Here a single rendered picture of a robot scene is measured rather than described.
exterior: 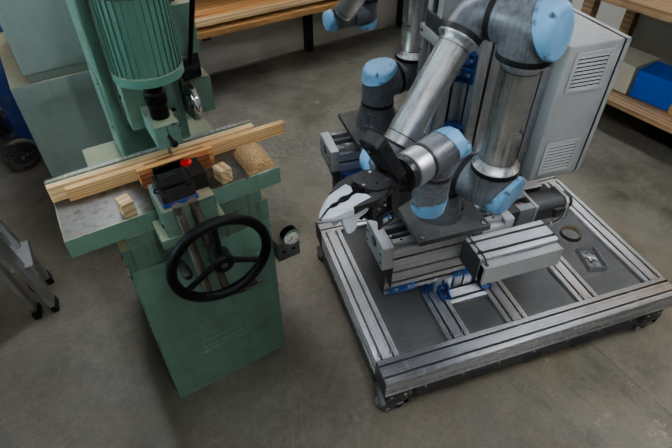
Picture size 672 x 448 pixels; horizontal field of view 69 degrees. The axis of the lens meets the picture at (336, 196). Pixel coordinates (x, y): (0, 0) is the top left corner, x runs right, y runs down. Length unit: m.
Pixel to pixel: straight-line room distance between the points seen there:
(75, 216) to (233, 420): 0.96
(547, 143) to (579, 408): 1.02
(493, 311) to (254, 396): 0.97
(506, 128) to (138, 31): 0.86
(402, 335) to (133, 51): 1.30
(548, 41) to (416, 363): 1.18
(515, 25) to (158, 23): 0.79
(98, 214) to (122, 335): 0.97
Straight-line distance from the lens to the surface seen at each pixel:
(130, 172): 1.51
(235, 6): 3.56
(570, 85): 1.59
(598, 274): 2.34
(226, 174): 1.42
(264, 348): 2.07
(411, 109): 1.09
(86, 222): 1.44
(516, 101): 1.14
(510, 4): 1.09
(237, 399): 2.04
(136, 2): 1.25
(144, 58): 1.29
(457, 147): 0.98
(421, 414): 2.00
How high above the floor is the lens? 1.78
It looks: 40 degrees down
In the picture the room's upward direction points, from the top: straight up
